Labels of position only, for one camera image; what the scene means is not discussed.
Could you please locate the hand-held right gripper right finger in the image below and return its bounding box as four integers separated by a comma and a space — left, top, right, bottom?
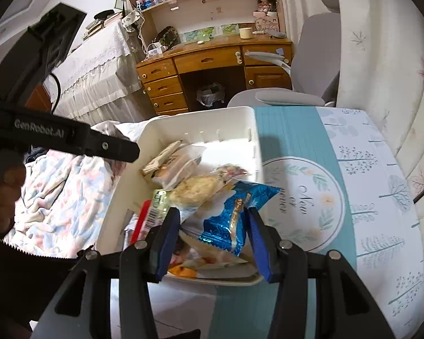
246, 207, 396, 339

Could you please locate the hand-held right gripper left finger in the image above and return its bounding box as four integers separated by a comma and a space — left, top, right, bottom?
39, 207, 181, 339

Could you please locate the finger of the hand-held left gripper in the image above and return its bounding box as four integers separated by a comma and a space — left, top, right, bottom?
71, 122, 141, 164

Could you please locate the red packet with barcode label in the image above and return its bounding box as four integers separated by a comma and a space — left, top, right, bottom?
129, 189, 174, 251

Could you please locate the orange oat bar packet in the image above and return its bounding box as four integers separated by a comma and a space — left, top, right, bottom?
168, 265, 198, 278

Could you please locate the blue foil snack packet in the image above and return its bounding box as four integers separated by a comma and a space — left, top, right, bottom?
178, 180, 283, 258

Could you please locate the beige cracker packet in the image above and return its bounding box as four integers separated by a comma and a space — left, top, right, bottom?
141, 140, 188, 179

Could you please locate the clear packet of puffed pieces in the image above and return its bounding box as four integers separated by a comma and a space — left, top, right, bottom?
170, 175, 221, 207

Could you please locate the round cookies packet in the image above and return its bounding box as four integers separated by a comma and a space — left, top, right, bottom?
152, 145, 205, 189

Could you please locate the nut and date packet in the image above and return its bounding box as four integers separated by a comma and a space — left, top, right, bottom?
212, 164, 251, 184

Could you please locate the white plastic bin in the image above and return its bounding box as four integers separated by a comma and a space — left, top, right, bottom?
96, 106, 265, 286

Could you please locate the person's left hand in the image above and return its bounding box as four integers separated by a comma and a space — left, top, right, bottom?
0, 164, 27, 235

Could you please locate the dark blue garment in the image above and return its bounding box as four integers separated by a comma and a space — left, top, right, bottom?
23, 148, 52, 165

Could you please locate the brown wooden door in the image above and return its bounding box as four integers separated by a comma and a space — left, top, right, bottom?
28, 83, 55, 114

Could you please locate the floral blanket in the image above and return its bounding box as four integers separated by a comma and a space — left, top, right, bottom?
3, 120, 128, 258

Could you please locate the white power strip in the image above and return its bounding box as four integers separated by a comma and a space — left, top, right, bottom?
145, 42, 165, 59

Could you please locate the trash bin with plastic bag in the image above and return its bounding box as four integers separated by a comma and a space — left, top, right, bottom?
196, 82, 226, 108

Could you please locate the dark patterned pouch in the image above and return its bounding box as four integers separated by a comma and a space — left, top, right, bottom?
152, 26, 180, 48

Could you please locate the wooden desk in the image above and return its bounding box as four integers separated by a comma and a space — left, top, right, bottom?
136, 33, 294, 115

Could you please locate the wooden bookshelf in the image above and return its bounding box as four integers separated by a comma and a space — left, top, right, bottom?
118, 0, 287, 48

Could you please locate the grey office chair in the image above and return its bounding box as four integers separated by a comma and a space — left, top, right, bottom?
226, 0, 341, 108

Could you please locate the small doll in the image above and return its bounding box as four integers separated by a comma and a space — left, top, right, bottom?
252, 0, 278, 18

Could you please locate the white floral curtain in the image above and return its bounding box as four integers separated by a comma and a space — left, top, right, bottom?
279, 0, 424, 255

